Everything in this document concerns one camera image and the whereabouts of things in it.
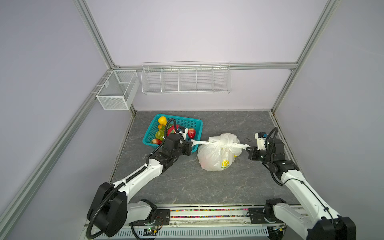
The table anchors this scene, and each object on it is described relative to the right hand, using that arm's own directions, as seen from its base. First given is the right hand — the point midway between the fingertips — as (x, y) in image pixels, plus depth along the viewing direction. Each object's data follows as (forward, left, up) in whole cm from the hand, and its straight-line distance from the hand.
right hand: (249, 149), depth 83 cm
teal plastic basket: (+23, +31, -9) cm, 40 cm away
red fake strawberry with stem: (+18, +33, -9) cm, 39 cm away
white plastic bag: (-4, +17, +2) cm, 18 cm away
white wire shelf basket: (+45, +26, +17) cm, 55 cm away
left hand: (+2, +32, +2) cm, 32 cm away
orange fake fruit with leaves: (+21, +54, -6) cm, 58 cm away
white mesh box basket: (+42, +85, +9) cm, 95 cm away
